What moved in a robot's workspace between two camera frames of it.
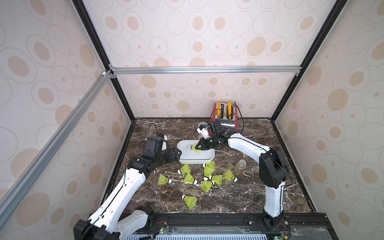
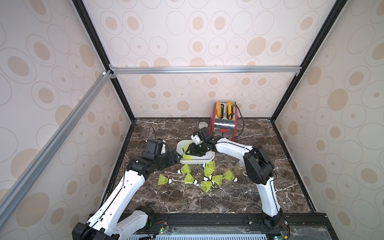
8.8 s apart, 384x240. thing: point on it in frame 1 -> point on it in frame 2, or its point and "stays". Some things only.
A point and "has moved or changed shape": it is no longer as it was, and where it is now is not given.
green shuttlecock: [190, 201] -> [187, 157]
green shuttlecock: [219, 179] stays
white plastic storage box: [190, 156] stays
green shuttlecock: [206, 185] stays
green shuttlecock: [193, 148] has moved or changed shape
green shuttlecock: [207, 172] stays
